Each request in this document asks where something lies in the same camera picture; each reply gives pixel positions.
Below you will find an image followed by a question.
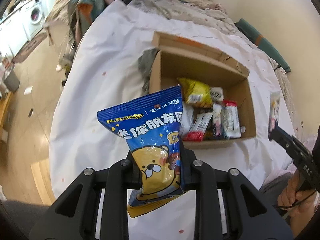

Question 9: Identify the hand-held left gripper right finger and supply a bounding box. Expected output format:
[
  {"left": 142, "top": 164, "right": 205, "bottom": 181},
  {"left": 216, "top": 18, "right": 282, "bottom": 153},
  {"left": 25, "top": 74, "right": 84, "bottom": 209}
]
[{"left": 181, "top": 142, "right": 294, "bottom": 240}]

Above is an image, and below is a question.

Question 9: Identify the grey cloth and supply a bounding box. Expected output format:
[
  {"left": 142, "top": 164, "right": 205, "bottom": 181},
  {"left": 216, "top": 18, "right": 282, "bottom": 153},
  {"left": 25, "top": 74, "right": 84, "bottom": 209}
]
[{"left": 136, "top": 49, "right": 160, "bottom": 93}]

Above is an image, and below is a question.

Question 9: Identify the red and white snack bar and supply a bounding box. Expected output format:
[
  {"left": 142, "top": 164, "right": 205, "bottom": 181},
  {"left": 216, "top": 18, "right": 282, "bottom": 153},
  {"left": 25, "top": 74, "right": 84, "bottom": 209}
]
[{"left": 221, "top": 100, "right": 242, "bottom": 138}]

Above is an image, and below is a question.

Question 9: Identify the green bolster with orange stripe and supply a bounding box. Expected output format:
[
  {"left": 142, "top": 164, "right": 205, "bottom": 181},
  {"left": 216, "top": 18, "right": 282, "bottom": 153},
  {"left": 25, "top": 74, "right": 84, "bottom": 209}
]
[{"left": 236, "top": 17, "right": 290, "bottom": 72}]

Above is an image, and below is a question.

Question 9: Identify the grey trash bin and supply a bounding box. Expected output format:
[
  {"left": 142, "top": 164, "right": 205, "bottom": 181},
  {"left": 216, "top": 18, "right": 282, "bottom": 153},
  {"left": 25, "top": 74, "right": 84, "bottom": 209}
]
[{"left": 4, "top": 69, "right": 20, "bottom": 90}]

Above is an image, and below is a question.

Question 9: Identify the blue bear snack packet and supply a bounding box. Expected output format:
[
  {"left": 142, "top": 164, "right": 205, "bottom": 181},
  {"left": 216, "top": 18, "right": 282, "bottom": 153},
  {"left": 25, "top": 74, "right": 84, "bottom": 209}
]
[{"left": 97, "top": 85, "right": 187, "bottom": 218}]

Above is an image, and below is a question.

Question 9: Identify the small white square packet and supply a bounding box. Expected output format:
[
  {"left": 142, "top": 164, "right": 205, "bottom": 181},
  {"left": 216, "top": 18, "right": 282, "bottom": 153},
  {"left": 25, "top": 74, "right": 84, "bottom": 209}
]
[{"left": 210, "top": 87, "right": 224, "bottom": 103}]

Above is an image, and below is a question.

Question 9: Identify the white washing machine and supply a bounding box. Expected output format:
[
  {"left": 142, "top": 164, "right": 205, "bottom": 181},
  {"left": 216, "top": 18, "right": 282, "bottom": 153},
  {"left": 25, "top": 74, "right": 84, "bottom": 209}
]
[{"left": 25, "top": 0, "right": 47, "bottom": 27}]

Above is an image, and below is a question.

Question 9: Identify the white and black snack bar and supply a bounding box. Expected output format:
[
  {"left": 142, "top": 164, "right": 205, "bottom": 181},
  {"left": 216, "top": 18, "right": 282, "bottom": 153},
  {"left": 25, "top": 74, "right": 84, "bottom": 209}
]
[{"left": 211, "top": 104, "right": 225, "bottom": 139}]

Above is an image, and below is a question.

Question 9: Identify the striped beige cloth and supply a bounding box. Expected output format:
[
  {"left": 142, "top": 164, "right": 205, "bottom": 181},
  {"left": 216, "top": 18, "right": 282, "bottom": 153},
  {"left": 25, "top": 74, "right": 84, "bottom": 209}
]
[{"left": 44, "top": 0, "right": 75, "bottom": 30}]

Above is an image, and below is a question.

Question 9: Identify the white and dark red packet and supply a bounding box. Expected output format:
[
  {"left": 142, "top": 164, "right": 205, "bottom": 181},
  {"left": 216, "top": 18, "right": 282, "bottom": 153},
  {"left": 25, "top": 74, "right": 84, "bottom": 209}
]
[{"left": 268, "top": 91, "right": 282, "bottom": 140}]

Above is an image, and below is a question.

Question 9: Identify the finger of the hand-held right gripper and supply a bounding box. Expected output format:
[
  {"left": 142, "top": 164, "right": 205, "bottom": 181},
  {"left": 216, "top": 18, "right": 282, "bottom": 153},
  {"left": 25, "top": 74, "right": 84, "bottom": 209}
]
[{"left": 269, "top": 125, "right": 298, "bottom": 160}]

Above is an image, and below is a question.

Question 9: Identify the pale pink cloth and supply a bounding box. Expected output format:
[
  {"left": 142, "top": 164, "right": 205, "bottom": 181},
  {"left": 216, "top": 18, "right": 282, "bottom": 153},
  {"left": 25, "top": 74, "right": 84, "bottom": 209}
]
[{"left": 265, "top": 132, "right": 320, "bottom": 188}]

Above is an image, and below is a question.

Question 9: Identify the black cable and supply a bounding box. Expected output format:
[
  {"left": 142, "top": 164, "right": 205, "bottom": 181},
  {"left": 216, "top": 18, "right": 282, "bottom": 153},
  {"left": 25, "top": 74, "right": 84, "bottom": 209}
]
[{"left": 272, "top": 190, "right": 317, "bottom": 209}]

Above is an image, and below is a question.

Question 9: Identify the yellow snack packet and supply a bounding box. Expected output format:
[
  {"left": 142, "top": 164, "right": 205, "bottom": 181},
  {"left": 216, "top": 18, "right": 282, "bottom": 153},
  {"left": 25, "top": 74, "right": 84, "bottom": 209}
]
[{"left": 179, "top": 77, "right": 213, "bottom": 107}]

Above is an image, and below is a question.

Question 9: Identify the patterned floor rug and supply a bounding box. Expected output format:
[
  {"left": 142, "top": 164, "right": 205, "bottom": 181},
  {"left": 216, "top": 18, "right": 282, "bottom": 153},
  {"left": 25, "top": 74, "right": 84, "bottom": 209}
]
[{"left": 11, "top": 31, "right": 48, "bottom": 64}]

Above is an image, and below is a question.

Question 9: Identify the brown cardboard box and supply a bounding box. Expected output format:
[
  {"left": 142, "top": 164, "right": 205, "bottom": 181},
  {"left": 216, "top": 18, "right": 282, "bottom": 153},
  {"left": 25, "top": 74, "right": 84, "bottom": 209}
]
[{"left": 149, "top": 31, "right": 257, "bottom": 148}]

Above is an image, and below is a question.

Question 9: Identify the person's right hand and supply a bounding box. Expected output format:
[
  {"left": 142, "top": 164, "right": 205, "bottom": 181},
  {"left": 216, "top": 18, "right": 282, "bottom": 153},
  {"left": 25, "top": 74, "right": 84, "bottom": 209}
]
[{"left": 277, "top": 172, "right": 320, "bottom": 218}]

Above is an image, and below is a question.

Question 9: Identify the red black and white packet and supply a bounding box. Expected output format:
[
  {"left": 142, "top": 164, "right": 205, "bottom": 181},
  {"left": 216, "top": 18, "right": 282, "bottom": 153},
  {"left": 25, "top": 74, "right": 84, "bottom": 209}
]
[{"left": 184, "top": 112, "right": 213, "bottom": 141}]

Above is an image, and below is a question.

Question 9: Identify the floral blanket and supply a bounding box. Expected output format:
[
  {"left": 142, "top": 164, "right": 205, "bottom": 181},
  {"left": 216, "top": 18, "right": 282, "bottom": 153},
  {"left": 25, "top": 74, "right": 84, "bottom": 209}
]
[{"left": 130, "top": 0, "right": 238, "bottom": 34}]

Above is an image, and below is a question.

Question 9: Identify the white cabinet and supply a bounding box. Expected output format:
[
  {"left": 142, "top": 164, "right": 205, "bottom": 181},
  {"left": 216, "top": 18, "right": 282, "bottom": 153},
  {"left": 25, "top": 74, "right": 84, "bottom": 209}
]
[{"left": 0, "top": 12, "right": 33, "bottom": 58}]

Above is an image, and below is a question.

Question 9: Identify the wooden shelf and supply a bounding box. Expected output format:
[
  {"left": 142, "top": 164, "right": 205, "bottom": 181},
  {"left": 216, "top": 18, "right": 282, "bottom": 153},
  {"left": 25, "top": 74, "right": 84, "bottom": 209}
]
[{"left": 0, "top": 91, "right": 13, "bottom": 135}]

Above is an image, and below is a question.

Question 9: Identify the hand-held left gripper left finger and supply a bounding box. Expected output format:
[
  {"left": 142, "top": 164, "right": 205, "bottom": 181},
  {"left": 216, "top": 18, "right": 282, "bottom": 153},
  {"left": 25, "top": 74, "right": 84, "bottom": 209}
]
[{"left": 30, "top": 150, "right": 143, "bottom": 240}]

